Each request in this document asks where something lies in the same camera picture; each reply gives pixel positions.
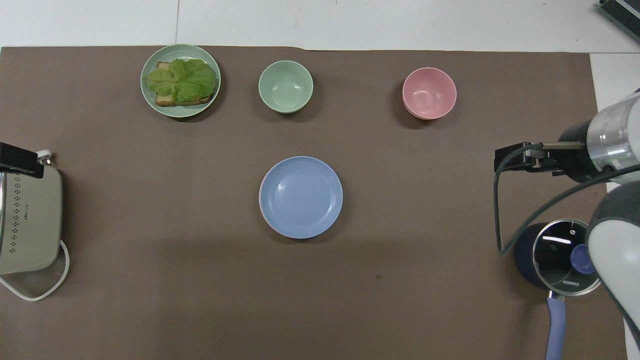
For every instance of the green lettuce leaf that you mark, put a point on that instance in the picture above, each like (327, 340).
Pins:
(182, 77)

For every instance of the beige toaster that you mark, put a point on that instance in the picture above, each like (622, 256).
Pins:
(30, 220)

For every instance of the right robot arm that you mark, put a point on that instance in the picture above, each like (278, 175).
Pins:
(615, 250)

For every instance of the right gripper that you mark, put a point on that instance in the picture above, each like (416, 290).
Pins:
(575, 157)

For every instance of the toast slice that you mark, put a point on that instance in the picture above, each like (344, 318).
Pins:
(166, 101)

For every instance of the glass pot lid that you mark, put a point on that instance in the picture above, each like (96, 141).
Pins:
(555, 260)

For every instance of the dark blue pot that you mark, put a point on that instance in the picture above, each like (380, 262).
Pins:
(524, 255)

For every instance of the green plate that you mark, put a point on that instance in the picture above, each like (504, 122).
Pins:
(150, 100)

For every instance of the pink bowl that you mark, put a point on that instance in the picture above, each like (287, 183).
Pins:
(429, 93)

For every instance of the green bowl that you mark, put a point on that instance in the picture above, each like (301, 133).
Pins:
(285, 86)

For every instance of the blue plate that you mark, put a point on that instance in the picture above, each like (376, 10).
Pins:
(301, 197)

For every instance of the dark striped board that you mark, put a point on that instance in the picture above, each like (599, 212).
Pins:
(622, 11)

